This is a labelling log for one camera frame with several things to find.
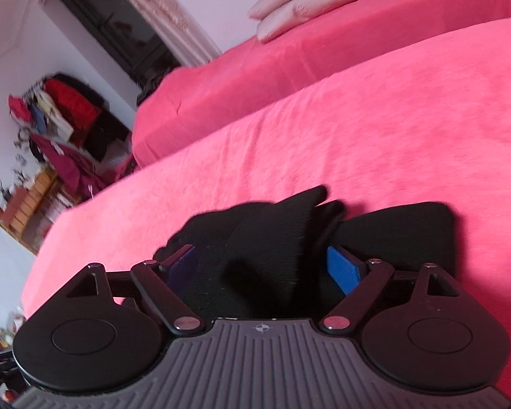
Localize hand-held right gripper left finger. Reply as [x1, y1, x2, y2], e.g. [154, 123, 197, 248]
[64, 244, 206, 336]

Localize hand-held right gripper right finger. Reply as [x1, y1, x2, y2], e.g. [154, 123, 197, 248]
[319, 246, 461, 336]

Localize black knit pants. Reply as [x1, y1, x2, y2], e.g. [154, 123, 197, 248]
[152, 184, 457, 321]

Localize pink fuzzy blanket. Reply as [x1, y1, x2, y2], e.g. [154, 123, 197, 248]
[20, 15, 511, 322]

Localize maroon jersey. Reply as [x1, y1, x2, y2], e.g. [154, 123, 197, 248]
[29, 133, 126, 199]

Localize wooden shelf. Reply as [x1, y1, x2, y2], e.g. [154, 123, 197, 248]
[0, 165, 76, 255]

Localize black cloth heap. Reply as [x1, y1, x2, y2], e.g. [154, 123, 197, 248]
[135, 72, 168, 108]

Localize red puffer jacket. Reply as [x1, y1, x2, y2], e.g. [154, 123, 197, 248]
[44, 78, 102, 148]

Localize cream shirt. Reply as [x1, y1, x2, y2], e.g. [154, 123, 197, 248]
[35, 93, 74, 142]

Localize blue cloth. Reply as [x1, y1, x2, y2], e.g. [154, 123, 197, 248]
[29, 106, 48, 134]

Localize bed with pink sheet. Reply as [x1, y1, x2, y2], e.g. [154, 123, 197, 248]
[131, 0, 511, 170]

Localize red cloth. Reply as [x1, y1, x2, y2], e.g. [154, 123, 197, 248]
[7, 95, 31, 123]

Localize dark window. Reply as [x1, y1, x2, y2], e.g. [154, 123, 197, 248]
[56, 0, 183, 89]

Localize pale pink curtain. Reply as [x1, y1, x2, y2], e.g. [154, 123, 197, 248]
[99, 0, 223, 68]

